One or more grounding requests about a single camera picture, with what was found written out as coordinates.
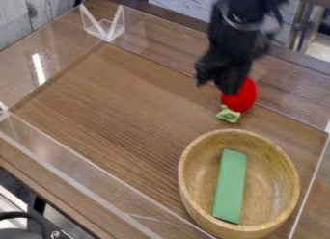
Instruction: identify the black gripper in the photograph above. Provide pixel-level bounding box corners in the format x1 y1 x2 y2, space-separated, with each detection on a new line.
192 11 274 96

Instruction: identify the red plush strawberry green leaf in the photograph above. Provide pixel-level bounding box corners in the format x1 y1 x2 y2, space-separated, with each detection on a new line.
216 77 258 123

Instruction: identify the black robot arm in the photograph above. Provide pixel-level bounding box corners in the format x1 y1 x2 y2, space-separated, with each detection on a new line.
193 0 287 95

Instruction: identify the metal table leg background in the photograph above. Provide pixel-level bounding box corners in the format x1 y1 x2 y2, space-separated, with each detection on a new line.
288 2 312 52

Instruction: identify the oval wooden bowl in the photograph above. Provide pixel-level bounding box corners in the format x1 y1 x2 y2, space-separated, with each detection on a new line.
177 129 300 239

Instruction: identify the green rectangular block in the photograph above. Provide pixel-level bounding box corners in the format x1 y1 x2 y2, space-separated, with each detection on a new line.
211 149 247 225

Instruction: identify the clear acrylic corner bracket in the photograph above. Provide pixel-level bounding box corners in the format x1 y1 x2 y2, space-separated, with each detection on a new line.
79 5 125 42

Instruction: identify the clear acrylic tray wall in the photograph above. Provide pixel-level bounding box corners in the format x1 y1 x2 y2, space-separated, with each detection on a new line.
0 103 214 239

